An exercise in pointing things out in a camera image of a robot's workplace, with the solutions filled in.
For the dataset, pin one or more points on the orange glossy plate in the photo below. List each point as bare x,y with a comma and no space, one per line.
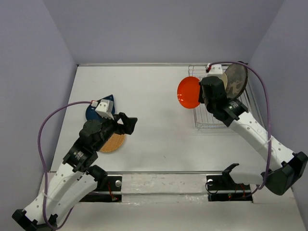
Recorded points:
188,92

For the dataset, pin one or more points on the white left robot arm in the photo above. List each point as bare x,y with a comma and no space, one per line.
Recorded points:
76,176

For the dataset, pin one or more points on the cream plate with prints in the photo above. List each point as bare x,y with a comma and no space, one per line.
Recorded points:
224,78

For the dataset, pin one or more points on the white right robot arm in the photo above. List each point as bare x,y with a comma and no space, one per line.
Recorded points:
284,166

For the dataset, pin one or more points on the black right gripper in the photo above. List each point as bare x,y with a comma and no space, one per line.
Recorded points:
201,98

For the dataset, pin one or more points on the large teal floral plate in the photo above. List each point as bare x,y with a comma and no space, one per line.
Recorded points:
245,80

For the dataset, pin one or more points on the dark blue leaf plate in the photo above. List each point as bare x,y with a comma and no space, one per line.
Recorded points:
90,113

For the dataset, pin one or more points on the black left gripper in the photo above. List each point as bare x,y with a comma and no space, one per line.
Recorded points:
129,122

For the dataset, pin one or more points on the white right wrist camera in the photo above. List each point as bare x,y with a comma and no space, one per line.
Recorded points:
213,70

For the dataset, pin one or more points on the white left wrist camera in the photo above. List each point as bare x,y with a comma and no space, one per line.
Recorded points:
104,109

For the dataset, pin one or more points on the silver wire dish rack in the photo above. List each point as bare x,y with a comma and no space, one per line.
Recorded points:
202,118

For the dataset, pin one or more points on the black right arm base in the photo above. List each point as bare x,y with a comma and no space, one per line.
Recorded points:
222,189

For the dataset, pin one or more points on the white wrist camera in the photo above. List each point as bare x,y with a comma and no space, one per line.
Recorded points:
104,109
213,70

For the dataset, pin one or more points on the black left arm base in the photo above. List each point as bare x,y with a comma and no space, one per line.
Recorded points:
106,192

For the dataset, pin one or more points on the grey deer plate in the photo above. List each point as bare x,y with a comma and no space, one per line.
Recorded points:
236,76

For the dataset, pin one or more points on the tan woven round plate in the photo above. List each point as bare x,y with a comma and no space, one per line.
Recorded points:
114,143

